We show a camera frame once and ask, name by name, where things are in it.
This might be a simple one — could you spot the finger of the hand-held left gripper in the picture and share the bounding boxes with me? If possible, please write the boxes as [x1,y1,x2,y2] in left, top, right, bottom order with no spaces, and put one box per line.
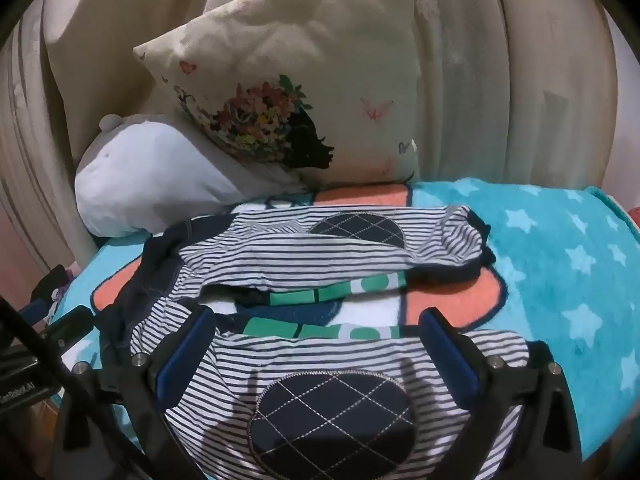
[22,264,69,322]
[46,309,97,357]

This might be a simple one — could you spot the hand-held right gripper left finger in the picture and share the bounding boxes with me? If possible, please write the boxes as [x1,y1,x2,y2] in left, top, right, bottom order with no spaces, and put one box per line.
[52,305,218,480]

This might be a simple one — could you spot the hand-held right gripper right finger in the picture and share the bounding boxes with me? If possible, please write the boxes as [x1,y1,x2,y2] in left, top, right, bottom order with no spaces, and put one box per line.
[419,307,585,480]

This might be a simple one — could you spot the navy white striped pants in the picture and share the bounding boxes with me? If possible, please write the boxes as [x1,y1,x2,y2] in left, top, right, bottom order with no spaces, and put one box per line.
[100,204,532,480]

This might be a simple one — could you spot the teal star printed blanket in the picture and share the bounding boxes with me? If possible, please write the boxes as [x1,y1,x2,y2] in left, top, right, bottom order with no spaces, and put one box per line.
[47,180,640,480]

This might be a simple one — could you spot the grey white plush toy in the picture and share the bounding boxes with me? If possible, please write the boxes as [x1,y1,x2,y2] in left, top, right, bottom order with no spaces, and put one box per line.
[74,113,312,239]

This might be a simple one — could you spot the beige curtain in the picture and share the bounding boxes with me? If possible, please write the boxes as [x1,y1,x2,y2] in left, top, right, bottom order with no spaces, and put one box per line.
[0,0,640,271]

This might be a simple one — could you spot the beige floral print pillow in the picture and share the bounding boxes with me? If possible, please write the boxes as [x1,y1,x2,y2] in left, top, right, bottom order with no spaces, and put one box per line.
[132,0,422,189]

